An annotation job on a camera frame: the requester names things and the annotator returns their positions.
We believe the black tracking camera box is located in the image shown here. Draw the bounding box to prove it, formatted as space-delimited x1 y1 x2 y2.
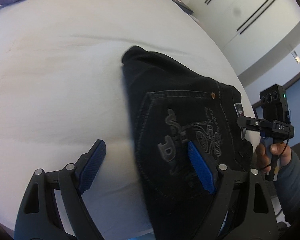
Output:
260 84 291 124

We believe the white wardrobe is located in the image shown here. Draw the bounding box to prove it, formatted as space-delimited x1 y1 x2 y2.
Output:
181 0 300 75

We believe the black jeans pant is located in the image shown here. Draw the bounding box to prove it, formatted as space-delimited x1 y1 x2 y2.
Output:
122 46 253 239

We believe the right hand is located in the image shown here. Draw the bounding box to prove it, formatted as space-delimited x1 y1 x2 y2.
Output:
255 142 292 173

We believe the black bedside table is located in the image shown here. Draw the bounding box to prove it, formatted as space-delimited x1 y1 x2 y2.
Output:
172 0 193 15

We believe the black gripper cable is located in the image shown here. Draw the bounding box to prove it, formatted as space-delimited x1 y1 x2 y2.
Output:
259 137 292 170

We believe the white bed mattress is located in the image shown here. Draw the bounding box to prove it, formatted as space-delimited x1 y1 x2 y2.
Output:
0 0 253 239

